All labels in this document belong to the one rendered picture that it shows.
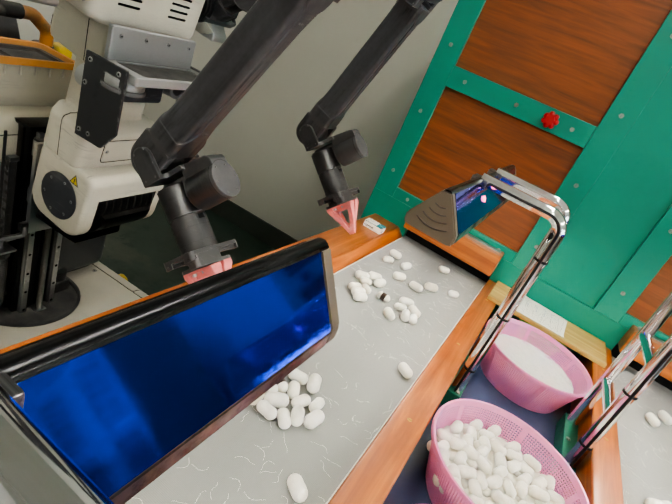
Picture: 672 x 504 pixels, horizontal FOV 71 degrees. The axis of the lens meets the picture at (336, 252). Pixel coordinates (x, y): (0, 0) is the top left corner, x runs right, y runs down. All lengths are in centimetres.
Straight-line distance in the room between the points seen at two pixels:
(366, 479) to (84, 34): 93
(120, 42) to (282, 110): 171
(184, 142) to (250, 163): 207
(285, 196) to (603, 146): 173
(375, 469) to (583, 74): 112
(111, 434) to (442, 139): 136
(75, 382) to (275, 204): 254
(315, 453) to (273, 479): 8
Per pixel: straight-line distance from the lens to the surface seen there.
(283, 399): 72
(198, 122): 69
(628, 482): 110
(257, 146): 274
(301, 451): 70
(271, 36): 63
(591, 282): 149
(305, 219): 264
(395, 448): 74
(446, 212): 68
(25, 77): 135
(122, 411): 22
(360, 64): 105
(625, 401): 97
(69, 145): 111
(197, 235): 73
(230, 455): 66
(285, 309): 30
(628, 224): 146
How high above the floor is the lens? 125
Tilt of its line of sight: 24 degrees down
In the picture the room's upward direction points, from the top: 24 degrees clockwise
